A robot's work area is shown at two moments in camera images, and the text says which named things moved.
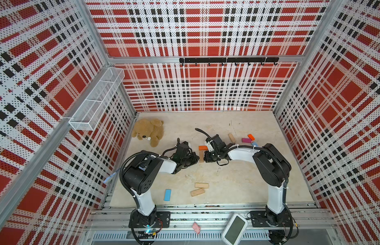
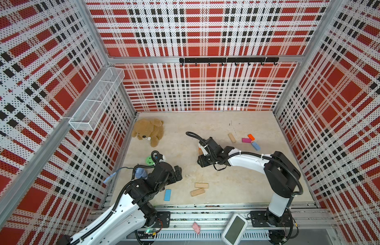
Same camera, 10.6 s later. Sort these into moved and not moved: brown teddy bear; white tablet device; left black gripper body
Moved: left black gripper body
Not moved: brown teddy bear; white tablet device
